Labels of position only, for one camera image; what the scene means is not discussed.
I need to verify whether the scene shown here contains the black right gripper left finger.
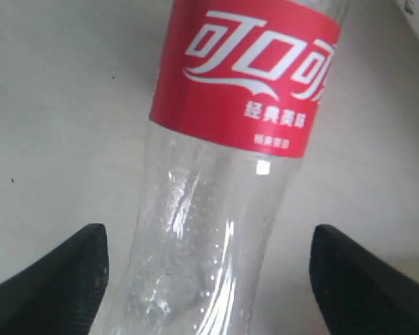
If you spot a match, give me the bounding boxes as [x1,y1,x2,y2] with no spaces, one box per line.
[0,223,108,334]

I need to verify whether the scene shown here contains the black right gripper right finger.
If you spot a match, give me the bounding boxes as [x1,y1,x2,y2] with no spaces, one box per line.
[309,224,419,334]

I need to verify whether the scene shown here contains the clear cola bottle red label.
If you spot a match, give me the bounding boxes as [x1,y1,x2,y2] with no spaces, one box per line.
[103,1,348,334]

